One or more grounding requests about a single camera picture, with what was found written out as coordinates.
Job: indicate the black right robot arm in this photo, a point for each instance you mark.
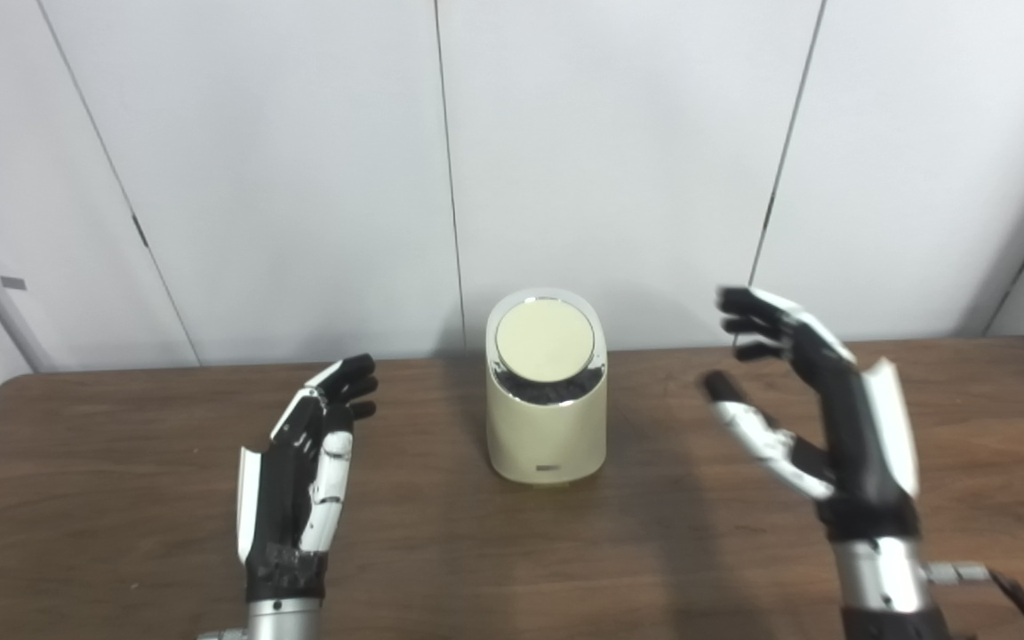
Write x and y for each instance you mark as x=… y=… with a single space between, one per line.
x=881 y=582

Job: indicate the small grey wall tag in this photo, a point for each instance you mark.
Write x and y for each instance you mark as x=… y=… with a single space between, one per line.
x=13 y=283

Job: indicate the cream round bin lid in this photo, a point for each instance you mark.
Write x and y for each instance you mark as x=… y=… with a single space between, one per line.
x=545 y=340

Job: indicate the cream-colored round bin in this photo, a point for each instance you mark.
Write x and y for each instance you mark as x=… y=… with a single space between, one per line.
x=548 y=440

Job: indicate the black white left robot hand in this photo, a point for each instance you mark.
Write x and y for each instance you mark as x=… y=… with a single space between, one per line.
x=285 y=498

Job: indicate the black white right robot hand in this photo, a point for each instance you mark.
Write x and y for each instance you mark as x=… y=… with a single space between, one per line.
x=859 y=444

